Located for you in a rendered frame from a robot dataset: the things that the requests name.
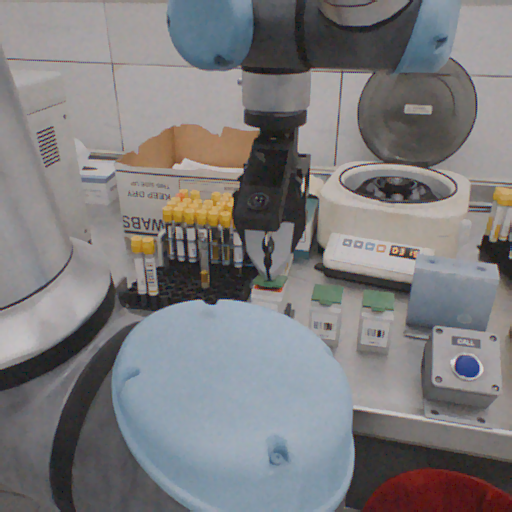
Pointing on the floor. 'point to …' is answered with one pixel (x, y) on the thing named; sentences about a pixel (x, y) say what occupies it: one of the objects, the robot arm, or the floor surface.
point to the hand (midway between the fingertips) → (268, 273)
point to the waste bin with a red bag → (437, 493)
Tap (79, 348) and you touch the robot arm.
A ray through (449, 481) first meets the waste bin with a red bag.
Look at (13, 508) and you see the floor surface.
